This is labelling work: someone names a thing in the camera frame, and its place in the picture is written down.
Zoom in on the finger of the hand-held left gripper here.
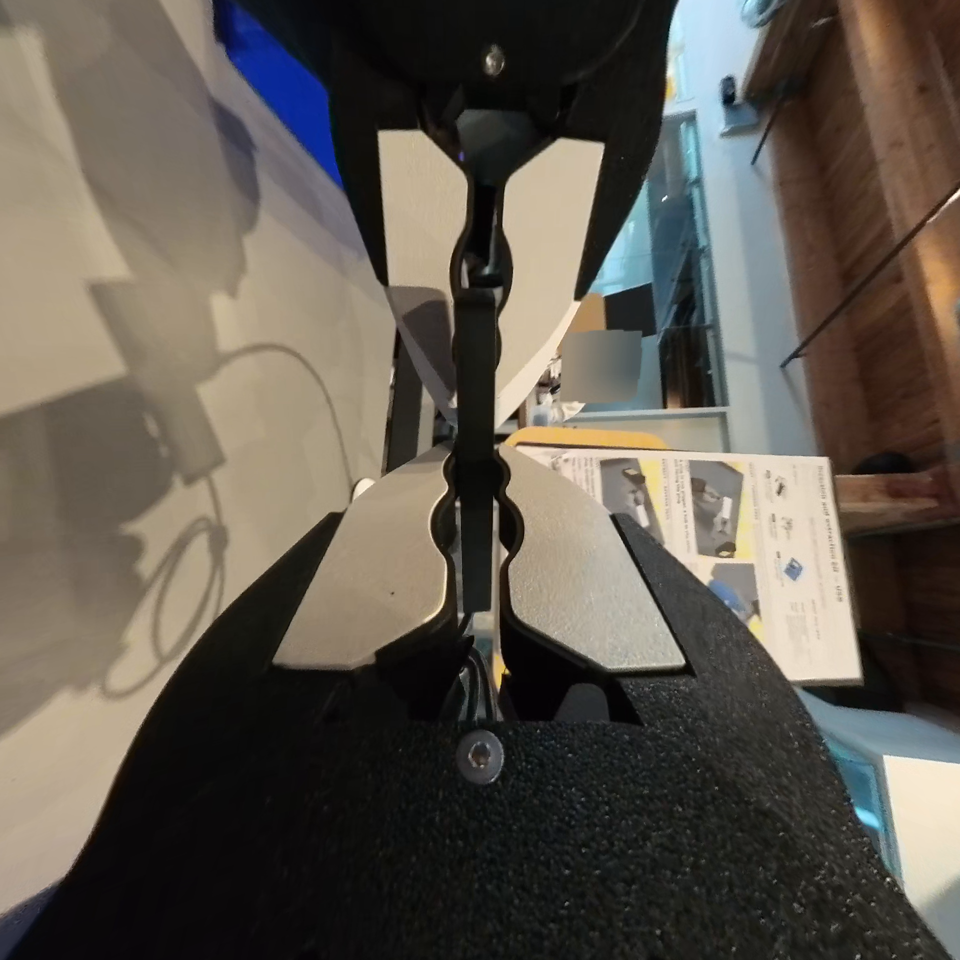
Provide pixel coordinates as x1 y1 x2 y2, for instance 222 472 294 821
375 127 481 421
487 135 606 426

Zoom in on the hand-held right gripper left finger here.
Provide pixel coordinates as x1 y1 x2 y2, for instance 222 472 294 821
271 446 462 674

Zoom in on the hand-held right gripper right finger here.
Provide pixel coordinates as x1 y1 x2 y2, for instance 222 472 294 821
491 446 689 674

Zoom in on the black usb hub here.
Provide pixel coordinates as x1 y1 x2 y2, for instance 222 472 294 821
452 287 502 612

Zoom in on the glass partition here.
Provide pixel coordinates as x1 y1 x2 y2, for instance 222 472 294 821
592 112 730 412

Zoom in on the blue plastic bin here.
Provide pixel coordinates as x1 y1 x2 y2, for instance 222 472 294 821
212 0 348 192

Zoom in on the round wooden board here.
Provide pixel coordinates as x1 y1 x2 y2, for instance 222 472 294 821
506 426 661 453

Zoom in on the printed instruction sheet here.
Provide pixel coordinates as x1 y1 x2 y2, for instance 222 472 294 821
516 442 864 685

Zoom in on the wooden shelf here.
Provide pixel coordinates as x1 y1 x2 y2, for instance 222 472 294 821
832 450 960 537

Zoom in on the white box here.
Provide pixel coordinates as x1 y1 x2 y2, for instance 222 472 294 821
795 693 960 901

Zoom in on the usb hub cord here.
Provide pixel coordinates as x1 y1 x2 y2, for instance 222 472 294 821
442 611 500 725

